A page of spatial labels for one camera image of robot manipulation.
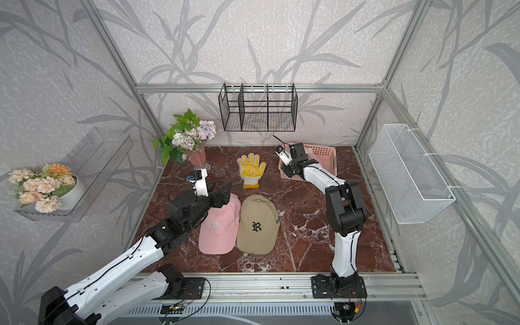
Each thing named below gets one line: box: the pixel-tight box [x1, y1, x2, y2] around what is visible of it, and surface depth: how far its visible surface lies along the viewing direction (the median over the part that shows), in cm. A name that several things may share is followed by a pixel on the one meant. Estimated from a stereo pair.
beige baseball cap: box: [236, 193, 281, 255], surface depth 87 cm
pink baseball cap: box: [198, 192, 242, 256], surface depth 84 cm
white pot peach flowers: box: [8, 163, 85, 214], surface depth 52 cm
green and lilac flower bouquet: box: [151, 108, 217, 165], surface depth 86 cm
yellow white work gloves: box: [236, 153, 267, 189], surface depth 110 cm
